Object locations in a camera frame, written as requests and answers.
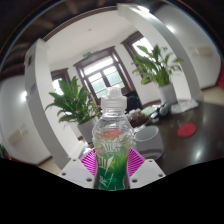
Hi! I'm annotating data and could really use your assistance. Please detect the grey round objects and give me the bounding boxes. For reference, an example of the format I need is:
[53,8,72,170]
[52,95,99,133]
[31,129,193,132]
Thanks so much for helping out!
[156,103,171,117]

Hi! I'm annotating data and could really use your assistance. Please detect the white mug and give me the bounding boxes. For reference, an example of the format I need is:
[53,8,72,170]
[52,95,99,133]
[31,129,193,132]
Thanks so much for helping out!
[133,124,165,160]

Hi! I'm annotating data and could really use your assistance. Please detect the red carpeted stairs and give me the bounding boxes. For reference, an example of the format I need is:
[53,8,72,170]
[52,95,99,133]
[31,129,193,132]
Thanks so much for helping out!
[218,63,224,91]

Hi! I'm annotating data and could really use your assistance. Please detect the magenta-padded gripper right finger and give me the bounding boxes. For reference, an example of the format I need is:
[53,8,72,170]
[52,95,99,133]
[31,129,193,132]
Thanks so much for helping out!
[128,147,166,190]

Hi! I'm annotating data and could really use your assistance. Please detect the dark wooden glazed door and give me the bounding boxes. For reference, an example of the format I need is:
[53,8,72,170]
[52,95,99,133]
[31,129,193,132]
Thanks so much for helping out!
[73,46,133,106]

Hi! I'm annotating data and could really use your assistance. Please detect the black chair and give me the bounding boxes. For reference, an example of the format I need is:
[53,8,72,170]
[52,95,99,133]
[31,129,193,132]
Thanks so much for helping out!
[124,90,144,113]

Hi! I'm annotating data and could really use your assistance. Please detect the potted plant in white pot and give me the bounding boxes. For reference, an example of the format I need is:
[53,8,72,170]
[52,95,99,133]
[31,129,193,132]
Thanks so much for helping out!
[44,75,103,145]
[132,44,184,106]

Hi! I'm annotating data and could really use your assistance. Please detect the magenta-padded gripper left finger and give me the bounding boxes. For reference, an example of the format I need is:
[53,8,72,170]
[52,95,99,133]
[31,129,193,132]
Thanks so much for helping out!
[58,147,100,190]

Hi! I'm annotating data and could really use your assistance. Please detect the green book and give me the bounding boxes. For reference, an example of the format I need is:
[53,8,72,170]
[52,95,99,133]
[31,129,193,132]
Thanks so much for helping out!
[141,105,158,118]

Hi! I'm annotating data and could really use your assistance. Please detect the dark wooden framed window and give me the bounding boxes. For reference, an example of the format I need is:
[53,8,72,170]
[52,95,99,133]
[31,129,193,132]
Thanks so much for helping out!
[50,68,72,96]
[120,31,154,59]

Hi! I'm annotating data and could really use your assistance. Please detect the column lamp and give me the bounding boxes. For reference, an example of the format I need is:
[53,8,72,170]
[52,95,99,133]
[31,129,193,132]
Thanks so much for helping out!
[136,4,151,14]

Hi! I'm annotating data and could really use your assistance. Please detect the clear bottle with green drink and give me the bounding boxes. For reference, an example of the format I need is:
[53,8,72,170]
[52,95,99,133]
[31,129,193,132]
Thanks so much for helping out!
[91,86,135,191]

